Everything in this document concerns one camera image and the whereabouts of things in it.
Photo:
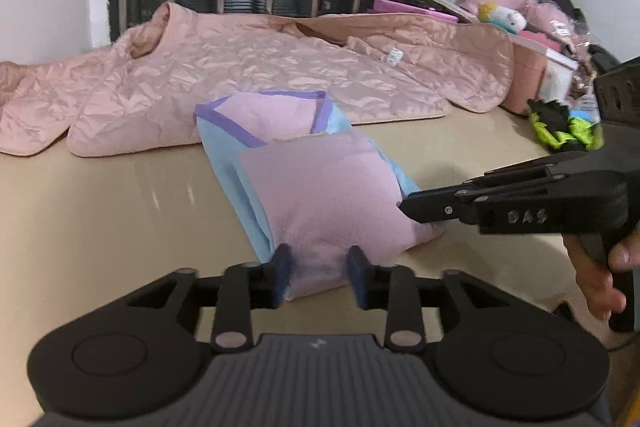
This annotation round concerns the yellow white plush toy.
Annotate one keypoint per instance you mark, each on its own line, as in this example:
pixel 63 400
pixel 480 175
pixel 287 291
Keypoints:
pixel 502 17

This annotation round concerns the green and black cloth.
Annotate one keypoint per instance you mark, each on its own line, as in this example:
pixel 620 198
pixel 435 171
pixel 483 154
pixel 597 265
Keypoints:
pixel 560 127

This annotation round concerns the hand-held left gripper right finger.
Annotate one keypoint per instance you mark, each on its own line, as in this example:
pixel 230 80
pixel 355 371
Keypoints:
pixel 357 272

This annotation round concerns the pink storage box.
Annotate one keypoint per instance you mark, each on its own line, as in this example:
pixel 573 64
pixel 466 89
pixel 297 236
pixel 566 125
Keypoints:
pixel 530 77

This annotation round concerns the pink quilted jacket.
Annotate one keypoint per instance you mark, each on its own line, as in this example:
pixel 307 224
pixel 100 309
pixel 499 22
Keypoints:
pixel 250 67

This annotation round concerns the pink blue purple-trimmed garment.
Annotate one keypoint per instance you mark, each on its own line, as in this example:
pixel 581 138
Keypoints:
pixel 320 187

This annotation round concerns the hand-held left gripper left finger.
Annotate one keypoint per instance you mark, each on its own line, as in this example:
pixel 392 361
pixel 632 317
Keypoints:
pixel 282 272

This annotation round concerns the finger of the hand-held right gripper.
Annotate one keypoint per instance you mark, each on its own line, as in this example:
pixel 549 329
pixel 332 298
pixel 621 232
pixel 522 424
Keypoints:
pixel 440 206
pixel 515 174

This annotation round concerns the person's right hand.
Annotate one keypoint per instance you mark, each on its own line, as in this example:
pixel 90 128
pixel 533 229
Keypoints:
pixel 595 277

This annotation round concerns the small pink cushion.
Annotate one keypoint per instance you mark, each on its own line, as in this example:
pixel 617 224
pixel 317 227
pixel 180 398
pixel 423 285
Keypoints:
pixel 547 19

